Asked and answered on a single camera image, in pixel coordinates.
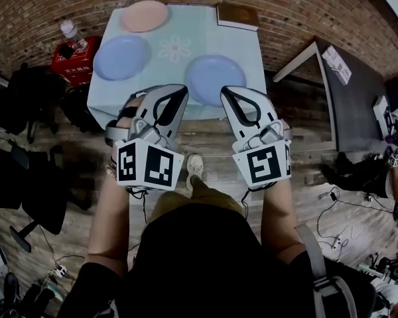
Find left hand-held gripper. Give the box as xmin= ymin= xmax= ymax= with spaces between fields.
xmin=105 ymin=83 xmax=190 ymax=191

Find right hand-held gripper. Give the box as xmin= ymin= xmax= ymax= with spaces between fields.
xmin=220 ymin=84 xmax=293 ymax=190

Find blue big plate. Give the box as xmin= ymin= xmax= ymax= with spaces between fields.
xmin=92 ymin=34 xmax=152 ymax=81
xmin=184 ymin=54 xmax=247 ymax=108

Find pink big plate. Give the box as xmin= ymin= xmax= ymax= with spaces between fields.
xmin=120 ymin=1 xmax=169 ymax=34

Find person's left forearm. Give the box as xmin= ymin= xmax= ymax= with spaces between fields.
xmin=87 ymin=144 xmax=134 ymax=273

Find person's right forearm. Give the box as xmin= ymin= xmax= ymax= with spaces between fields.
xmin=260 ymin=180 xmax=306 ymax=265

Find person's left hand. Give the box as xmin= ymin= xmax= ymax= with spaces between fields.
xmin=115 ymin=93 xmax=144 ymax=129

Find beige sneaker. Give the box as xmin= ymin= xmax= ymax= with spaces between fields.
xmin=185 ymin=154 xmax=205 ymax=191

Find light blue flower-print tablecloth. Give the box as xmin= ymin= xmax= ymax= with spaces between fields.
xmin=86 ymin=5 xmax=269 ymax=121

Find black bag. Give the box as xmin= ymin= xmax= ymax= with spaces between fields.
xmin=61 ymin=86 xmax=99 ymax=134

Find person's khaki trousers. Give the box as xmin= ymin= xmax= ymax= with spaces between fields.
xmin=149 ymin=176 xmax=245 ymax=225

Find red box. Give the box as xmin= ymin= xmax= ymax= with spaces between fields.
xmin=51 ymin=35 xmax=102 ymax=87

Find white printed carton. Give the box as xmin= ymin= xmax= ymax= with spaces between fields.
xmin=321 ymin=44 xmax=352 ymax=86

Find brown hardcover book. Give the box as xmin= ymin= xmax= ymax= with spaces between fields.
xmin=216 ymin=2 xmax=260 ymax=31

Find black phone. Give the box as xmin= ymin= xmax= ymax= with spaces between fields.
xmin=58 ymin=44 xmax=76 ymax=59

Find clear bottle with pale cap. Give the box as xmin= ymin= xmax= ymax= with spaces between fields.
xmin=60 ymin=19 xmax=88 ymax=52

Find white flat box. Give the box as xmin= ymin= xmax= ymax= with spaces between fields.
xmin=373 ymin=95 xmax=391 ymax=142

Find black office chair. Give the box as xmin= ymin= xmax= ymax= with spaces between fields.
xmin=0 ymin=63 xmax=67 ymax=145
xmin=0 ymin=140 xmax=69 ymax=254

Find person's black shirt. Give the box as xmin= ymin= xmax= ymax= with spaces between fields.
xmin=62 ymin=203 xmax=379 ymax=318

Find right hand-held gripper black cable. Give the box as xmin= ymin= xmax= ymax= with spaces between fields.
xmin=240 ymin=182 xmax=276 ymax=218

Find hand-held gripper black cable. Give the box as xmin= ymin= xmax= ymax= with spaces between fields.
xmin=240 ymin=182 xmax=276 ymax=218
xmin=129 ymin=186 xmax=150 ymax=225

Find left hand-held gripper black cable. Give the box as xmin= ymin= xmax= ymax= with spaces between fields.
xmin=129 ymin=186 xmax=150 ymax=225

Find dark desk with white frame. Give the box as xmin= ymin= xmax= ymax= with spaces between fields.
xmin=272 ymin=36 xmax=396 ymax=154

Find grey backpack strap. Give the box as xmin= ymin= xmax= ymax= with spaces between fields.
xmin=295 ymin=223 xmax=358 ymax=318

